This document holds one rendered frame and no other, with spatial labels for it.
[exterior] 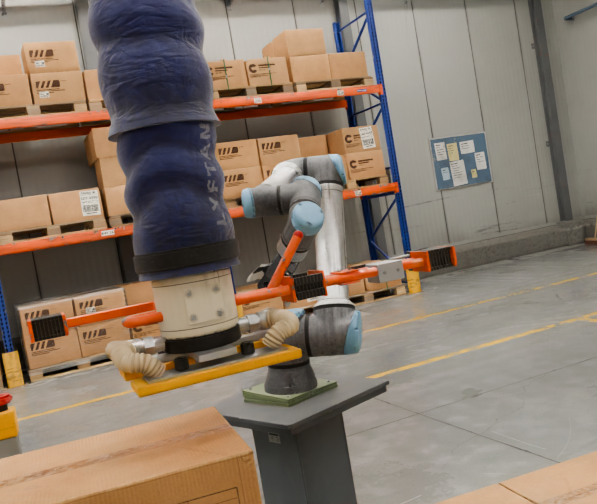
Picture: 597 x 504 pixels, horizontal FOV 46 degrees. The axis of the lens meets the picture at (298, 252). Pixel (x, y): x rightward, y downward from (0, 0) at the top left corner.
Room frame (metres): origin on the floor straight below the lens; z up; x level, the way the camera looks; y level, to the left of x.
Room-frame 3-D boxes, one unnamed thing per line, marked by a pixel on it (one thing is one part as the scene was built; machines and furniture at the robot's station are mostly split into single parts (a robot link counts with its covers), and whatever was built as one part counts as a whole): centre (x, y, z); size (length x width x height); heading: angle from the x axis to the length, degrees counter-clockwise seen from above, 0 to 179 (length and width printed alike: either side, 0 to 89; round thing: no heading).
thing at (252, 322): (1.50, 0.24, 1.15); 0.34 x 0.25 x 0.06; 111
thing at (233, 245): (1.50, 0.24, 1.33); 0.23 x 0.23 x 0.04
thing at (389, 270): (1.66, -0.20, 1.21); 0.07 x 0.07 x 0.04; 21
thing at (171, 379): (1.41, 0.20, 1.11); 0.34 x 0.10 x 0.05; 111
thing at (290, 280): (1.59, 0.00, 1.22); 0.10 x 0.08 x 0.06; 21
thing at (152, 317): (1.68, 0.10, 1.22); 0.93 x 0.30 x 0.04; 111
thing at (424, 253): (1.71, -0.33, 1.22); 0.08 x 0.07 x 0.05; 111
